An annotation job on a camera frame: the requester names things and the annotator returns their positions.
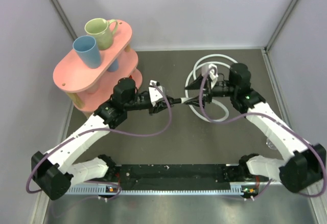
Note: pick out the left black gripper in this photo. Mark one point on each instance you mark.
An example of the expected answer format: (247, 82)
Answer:
(158, 107)

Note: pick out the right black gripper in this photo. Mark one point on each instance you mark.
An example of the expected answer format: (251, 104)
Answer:
(207, 95)

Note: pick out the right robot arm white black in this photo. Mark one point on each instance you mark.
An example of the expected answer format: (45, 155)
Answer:
(302, 164)

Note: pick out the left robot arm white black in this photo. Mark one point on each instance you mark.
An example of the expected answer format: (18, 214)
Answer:
(56, 171)

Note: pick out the small blue cup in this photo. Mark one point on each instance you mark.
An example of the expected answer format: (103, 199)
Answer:
(114, 66)

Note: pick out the pink three-tier shelf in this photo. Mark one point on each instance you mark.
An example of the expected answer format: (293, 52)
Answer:
(89, 88)

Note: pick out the clear plastic cup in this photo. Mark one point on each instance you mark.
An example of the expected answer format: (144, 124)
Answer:
(270, 144)

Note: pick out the blue plastic cup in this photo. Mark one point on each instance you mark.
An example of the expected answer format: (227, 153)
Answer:
(87, 49)

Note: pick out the green ceramic mug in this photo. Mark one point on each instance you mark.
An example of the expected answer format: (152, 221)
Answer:
(102, 30)

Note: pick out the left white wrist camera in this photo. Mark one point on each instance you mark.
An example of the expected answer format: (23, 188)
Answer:
(156, 92)

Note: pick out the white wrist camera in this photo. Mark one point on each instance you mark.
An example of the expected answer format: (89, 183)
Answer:
(156, 92)
(212, 72)

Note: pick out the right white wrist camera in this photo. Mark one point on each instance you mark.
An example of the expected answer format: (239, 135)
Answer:
(212, 72)

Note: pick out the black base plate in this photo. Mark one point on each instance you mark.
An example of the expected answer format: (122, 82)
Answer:
(219, 172)

